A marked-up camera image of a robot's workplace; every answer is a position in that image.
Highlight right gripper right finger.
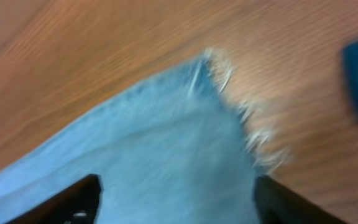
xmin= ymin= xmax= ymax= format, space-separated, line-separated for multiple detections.
xmin=254 ymin=175 xmax=345 ymax=224

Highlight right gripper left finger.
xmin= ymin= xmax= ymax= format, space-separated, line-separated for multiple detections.
xmin=8 ymin=174 xmax=102 ymax=224

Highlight light blue denim jeans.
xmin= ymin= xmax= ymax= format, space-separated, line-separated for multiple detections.
xmin=0 ymin=49 xmax=282 ymax=224

